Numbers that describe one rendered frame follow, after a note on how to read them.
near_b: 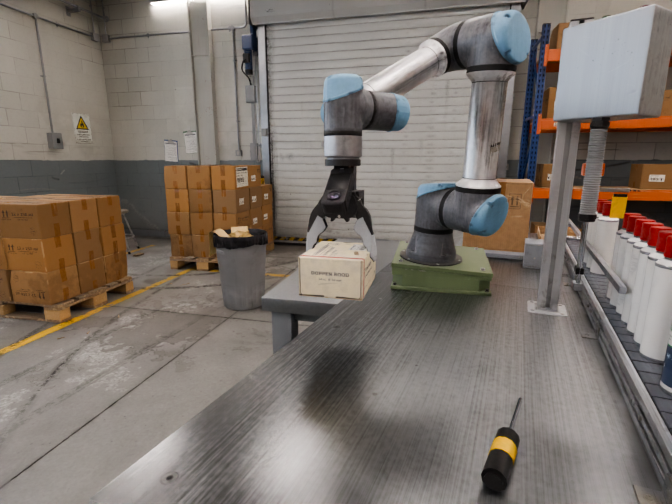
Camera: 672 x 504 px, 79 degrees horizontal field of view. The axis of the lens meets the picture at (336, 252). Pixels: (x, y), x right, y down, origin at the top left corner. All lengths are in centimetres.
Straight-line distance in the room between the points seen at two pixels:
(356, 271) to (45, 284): 315
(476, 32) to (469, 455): 91
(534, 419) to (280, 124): 543
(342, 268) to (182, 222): 413
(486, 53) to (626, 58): 28
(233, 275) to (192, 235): 153
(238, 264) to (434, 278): 230
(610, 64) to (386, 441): 82
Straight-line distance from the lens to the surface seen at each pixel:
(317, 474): 56
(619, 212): 119
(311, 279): 77
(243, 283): 336
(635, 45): 102
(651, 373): 82
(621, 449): 70
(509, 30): 111
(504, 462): 57
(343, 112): 79
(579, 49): 107
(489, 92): 112
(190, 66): 672
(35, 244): 366
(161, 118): 693
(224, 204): 452
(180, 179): 475
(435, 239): 122
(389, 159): 547
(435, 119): 545
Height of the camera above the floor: 120
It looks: 13 degrees down
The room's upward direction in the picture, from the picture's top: straight up
